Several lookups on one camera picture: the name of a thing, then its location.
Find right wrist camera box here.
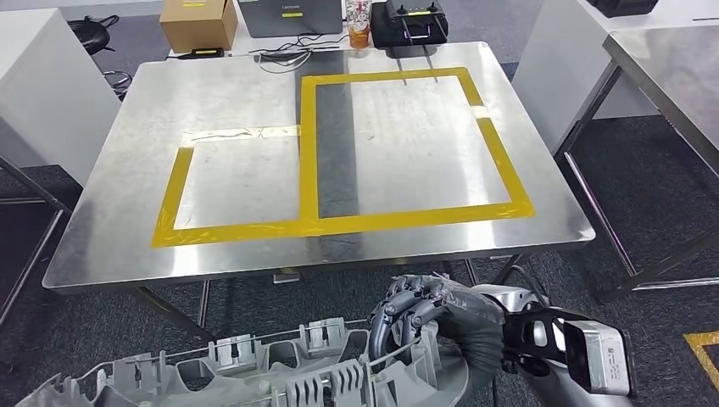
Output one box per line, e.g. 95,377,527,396
563,319,638,400

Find black battery stack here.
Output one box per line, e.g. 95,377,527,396
587,0,660,18

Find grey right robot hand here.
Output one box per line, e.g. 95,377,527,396
367,274,507,369

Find stainless steel table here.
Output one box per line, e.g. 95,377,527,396
553,25,719,304

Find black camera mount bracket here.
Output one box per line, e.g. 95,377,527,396
501,305,570,377

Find plastic drink cup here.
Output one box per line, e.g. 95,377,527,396
345,0,373,51

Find black stool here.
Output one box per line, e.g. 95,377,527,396
67,15,134,103

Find grey plastic wheel hubcap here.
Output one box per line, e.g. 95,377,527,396
16,317,470,407

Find black carry case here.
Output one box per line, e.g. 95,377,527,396
371,0,449,49

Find white desk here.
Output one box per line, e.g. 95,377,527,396
168,0,394,58

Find steel table frame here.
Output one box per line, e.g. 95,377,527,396
0,154,74,327

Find white cabinet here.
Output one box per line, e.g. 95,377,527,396
0,8,122,187

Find grey laptop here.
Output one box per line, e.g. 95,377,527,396
237,0,343,39

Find white table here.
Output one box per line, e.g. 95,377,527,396
512,0,719,153

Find brown cardboard box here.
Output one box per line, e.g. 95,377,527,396
159,0,239,54

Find black power cable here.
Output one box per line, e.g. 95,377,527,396
249,33,349,56

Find black remote controller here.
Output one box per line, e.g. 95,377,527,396
387,0,449,45

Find stainless steel workbench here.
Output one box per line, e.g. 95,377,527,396
42,41,597,343

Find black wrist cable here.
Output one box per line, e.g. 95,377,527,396
508,264,555,309

